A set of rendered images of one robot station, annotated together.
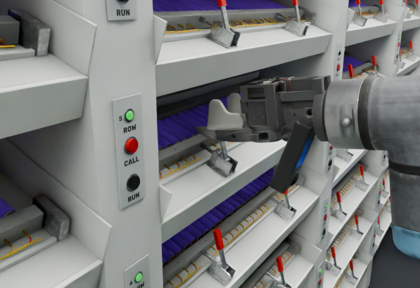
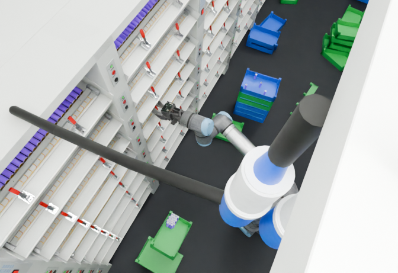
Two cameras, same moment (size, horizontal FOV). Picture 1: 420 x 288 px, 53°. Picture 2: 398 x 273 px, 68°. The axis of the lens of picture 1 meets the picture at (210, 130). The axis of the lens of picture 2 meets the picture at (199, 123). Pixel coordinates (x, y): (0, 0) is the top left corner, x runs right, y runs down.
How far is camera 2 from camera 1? 132 cm
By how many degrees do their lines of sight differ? 47
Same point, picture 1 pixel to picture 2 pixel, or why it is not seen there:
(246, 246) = not seen: hidden behind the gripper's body
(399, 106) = (193, 128)
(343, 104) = (183, 123)
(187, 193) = (150, 128)
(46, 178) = not seen: hidden behind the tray
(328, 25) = (194, 42)
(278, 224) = (178, 103)
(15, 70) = (119, 147)
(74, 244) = (130, 153)
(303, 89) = (176, 112)
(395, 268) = (241, 58)
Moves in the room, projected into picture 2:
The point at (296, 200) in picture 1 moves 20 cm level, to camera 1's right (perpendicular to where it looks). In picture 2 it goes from (185, 89) to (213, 87)
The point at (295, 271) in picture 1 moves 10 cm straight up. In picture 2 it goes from (186, 102) to (186, 96)
